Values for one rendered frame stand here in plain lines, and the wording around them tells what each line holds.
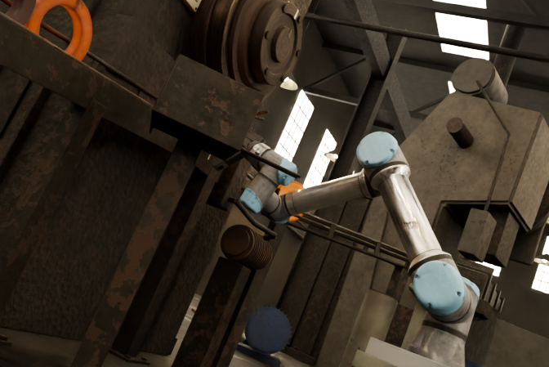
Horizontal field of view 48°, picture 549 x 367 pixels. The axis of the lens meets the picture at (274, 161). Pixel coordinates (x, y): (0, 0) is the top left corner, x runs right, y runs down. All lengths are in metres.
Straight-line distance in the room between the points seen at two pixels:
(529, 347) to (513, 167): 1.37
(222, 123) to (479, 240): 3.00
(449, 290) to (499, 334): 2.09
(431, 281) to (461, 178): 3.06
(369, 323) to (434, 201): 2.37
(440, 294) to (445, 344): 0.17
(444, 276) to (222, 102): 0.67
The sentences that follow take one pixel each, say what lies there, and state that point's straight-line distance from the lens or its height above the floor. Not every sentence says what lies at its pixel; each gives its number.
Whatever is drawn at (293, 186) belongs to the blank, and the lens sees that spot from 2.31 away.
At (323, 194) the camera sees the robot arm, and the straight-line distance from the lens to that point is 1.89.
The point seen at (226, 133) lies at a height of 0.60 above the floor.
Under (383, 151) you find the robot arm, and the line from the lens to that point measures 1.70.
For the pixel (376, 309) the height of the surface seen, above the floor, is 0.45.
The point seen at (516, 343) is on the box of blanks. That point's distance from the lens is 3.63.
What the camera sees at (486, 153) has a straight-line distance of 4.60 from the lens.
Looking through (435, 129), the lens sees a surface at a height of 2.02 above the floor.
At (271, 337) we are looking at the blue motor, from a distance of 3.90.
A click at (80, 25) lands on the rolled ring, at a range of 1.52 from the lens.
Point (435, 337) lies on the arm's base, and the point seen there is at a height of 0.40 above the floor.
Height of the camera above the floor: 0.30
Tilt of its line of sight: 13 degrees up
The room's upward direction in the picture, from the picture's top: 23 degrees clockwise
